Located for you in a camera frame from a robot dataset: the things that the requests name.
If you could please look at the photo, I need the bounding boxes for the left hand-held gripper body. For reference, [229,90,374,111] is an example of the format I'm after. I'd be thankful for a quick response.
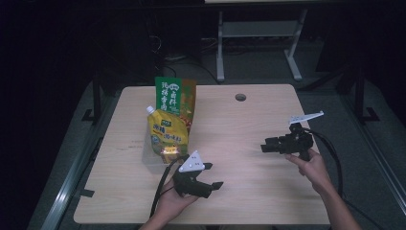
[172,149,214,199]

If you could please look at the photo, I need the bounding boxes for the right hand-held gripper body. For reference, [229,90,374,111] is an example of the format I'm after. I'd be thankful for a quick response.
[277,110,325,162]

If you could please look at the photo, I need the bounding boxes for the clear plastic container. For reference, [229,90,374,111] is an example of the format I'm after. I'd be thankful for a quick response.
[141,127,192,175]

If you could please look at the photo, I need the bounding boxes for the yellow spout pouch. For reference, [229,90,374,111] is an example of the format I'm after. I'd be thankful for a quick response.
[146,105,190,157]

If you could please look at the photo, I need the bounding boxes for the person's left hand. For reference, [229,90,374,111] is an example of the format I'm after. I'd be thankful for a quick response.
[155,178,200,224]

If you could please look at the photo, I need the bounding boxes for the person's right hand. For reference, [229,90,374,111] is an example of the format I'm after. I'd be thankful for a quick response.
[284,148,334,196]

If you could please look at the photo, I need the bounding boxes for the black metal stand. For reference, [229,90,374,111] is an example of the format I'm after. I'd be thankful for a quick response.
[352,63,381,124]
[81,71,106,126]

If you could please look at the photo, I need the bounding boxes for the right hand-held gripper black cable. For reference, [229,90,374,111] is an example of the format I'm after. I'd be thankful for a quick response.
[305,127,384,230]

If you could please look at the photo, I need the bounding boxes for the aluminium floor rail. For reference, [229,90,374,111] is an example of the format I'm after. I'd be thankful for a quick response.
[39,95,123,230]
[338,95,406,205]

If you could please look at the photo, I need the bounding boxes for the black floor cable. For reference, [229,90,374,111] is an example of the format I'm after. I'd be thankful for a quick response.
[159,61,221,85]

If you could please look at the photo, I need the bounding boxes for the desk with white metal frame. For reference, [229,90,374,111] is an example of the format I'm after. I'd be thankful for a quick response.
[204,0,336,82]

